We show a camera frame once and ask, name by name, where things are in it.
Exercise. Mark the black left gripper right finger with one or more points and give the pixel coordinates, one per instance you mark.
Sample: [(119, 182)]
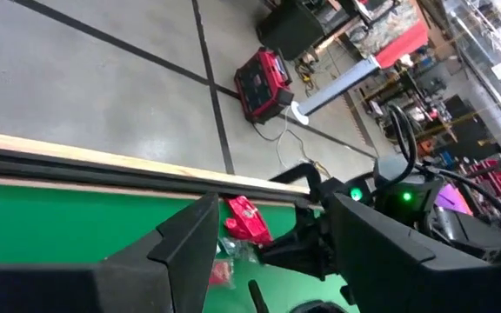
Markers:
[(385, 278)]

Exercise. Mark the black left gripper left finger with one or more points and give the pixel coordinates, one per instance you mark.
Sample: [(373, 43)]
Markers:
[(181, 269)]

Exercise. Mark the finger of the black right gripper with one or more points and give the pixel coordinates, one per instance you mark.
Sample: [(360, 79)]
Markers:
[(302, 256), (313, 174)]

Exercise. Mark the red KitKat wrapper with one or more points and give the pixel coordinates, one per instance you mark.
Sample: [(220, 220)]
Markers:
[(246, 221)]

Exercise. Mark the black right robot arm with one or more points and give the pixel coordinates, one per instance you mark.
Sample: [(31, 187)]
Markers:
[(407, 208)]

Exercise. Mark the white floor stand with pole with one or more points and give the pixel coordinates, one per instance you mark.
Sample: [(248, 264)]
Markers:
[(342, 84)]

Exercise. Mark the purple object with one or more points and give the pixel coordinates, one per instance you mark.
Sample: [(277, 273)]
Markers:
[(452, 202)]

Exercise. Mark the red and black toolbox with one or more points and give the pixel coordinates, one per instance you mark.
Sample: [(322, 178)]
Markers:
[(261, 84)]

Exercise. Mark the black cabinet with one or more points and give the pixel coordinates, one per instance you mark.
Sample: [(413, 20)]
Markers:
[(289, 30)]

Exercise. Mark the red panel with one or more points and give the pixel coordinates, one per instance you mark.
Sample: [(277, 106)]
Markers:
[(402, 45)]

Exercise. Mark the wooden base board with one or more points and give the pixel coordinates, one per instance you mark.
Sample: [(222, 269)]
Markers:
[(59, 151)]

